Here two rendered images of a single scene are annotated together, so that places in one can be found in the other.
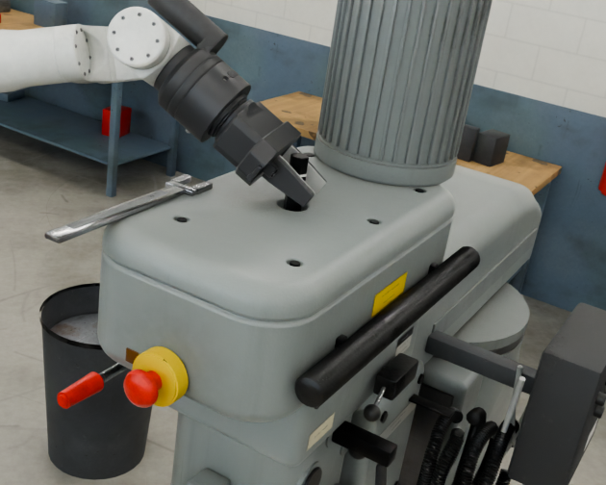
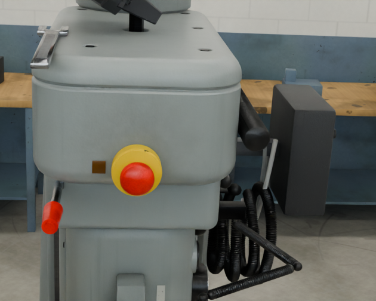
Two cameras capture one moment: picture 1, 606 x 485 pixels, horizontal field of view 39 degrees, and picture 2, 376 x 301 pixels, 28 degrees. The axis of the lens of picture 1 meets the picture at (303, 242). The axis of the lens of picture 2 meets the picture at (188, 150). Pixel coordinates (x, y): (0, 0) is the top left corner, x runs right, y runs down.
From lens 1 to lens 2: 56 cm
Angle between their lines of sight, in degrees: 31
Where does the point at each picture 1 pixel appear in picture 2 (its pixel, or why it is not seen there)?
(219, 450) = (129, 252)
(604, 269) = not seen: hidden behind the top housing
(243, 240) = (152, 46)
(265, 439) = (189, 213)
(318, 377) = (260, 125)
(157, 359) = (139, 151)
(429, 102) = not seen: outside the picture
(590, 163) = not seen: hidden behind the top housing
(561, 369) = (309, 117)
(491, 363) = (240, 143)
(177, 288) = (142, 86)
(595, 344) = (314, 99)
